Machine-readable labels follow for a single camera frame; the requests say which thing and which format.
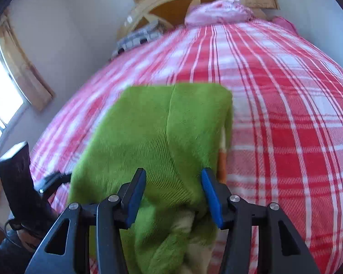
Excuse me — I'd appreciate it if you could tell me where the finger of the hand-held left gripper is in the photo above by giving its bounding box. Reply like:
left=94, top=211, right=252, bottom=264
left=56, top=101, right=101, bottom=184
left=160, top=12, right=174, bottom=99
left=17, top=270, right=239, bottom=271
left=38, top=171, right=73, bottom=195

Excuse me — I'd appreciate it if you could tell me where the red plaid bed sheet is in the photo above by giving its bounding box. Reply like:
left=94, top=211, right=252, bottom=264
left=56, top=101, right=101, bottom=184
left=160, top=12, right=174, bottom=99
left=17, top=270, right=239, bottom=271
left=29, top=20, right=343, bottom=274

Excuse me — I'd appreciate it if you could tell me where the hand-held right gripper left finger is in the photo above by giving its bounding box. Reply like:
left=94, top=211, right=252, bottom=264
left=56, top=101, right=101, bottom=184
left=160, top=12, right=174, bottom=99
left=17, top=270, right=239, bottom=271
left=24, top=168, right=147, bottom=274

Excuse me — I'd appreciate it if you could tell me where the pink pillow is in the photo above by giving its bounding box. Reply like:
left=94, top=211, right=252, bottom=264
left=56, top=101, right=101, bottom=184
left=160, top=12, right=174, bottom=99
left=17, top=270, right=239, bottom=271
left=184, top=0, right=298, bottom=32

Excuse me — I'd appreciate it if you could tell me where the side window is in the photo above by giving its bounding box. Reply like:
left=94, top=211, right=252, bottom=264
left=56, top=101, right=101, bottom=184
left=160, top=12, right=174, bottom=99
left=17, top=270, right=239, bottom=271
left=0, top=33, right=27, bottom=133

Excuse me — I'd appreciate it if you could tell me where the cream wooden headboard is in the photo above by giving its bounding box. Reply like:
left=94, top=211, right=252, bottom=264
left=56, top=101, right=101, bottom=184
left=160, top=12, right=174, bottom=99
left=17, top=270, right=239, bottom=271
left=116, top=0, right=268, bottom=42

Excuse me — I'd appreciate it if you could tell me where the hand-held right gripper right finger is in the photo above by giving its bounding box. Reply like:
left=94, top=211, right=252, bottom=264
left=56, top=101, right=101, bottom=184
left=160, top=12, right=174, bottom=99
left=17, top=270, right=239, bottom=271
left=201, top=167, right=322, bottom=274

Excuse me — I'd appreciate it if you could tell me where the grey patterned pillow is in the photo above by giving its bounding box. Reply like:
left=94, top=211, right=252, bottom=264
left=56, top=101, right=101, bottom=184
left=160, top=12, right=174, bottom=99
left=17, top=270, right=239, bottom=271
left=111, top=21, right=172, bottom=58

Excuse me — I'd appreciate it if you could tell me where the green striped knit sweater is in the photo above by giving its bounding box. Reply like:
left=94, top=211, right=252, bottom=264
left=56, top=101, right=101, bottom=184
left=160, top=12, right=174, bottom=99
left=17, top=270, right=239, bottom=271
left=67, top=83, right=233, bottom=274

